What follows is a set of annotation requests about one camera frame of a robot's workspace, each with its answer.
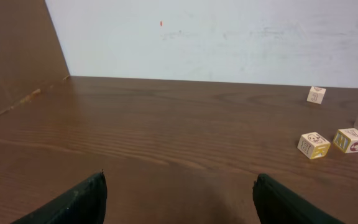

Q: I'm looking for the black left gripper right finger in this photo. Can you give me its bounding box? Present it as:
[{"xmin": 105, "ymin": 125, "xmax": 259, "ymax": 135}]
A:
[{"xmin": 252, "ymin": 174, "xmax": 342, "ymax": 224}]

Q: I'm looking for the wooden block letter B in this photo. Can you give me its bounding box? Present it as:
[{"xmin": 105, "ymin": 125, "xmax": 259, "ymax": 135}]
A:
[{"xmin": 297, "ymin": 132, "xmax": 331, "ymax": 159}]

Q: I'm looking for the wooden block number 3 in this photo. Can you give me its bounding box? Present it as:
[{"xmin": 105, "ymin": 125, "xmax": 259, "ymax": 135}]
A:
[{"xmin": 307, "ymin": 86, "xmax": 326, "ymax": 105}]

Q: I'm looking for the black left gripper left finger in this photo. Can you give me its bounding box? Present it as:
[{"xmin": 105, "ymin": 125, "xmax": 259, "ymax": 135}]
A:
[{"xmin": 13, "ymin": 172, "xmax": 108, "ymax": 224}]

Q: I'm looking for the wooden block letter W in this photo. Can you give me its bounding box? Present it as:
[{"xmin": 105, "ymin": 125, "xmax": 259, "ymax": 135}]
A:
[{"xmin": 333, "ymin": 128, "xmax": 358, "ymax": 154}]

